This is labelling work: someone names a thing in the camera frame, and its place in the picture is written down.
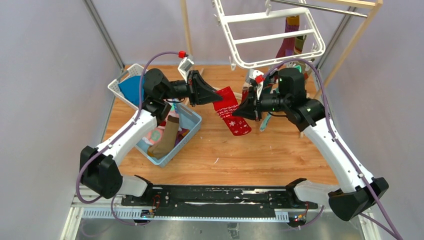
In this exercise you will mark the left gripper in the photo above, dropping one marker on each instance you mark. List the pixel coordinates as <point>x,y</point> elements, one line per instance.
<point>199,92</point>

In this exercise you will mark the blue cloth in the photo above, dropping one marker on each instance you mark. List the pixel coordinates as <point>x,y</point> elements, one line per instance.
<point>132,90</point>

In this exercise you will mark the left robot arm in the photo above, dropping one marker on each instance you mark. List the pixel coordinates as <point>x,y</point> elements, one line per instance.
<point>99,166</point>

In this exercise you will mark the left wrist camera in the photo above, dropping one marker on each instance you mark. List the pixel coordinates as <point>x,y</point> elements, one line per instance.
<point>185,66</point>

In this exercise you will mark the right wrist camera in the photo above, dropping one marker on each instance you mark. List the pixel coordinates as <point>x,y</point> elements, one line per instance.
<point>258,81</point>

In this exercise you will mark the teal and white sock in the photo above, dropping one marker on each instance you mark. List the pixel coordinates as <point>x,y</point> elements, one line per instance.
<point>268,116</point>

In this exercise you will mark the purple striped sock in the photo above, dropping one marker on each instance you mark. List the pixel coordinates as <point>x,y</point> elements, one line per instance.
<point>180,135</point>

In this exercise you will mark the red patterned sock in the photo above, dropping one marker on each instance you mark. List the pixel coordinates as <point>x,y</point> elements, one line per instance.
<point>225,109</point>

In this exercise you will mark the white clip sock hanger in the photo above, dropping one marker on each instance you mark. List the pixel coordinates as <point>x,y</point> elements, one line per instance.
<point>318,46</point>

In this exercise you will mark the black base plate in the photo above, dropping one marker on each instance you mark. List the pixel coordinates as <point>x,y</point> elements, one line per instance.
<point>219,203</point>

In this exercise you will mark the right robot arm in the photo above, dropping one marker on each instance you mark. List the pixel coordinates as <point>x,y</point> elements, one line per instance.
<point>357,189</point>

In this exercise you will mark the light blue plastic basket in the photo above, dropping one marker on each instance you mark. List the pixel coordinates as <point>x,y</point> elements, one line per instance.
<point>189,124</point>

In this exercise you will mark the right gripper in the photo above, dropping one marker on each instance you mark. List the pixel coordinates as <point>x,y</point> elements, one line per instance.
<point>249,108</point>

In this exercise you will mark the pink patterned sock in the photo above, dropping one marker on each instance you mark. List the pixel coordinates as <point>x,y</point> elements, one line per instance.
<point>155,136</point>

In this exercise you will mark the white plastic basket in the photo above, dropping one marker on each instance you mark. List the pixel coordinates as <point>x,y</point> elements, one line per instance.
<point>133,70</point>

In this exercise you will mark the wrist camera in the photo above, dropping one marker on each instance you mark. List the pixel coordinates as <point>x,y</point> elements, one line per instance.
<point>258,81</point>
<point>185,66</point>

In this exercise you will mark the olive striped sock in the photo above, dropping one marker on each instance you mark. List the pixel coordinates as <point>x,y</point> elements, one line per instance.
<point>299,42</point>

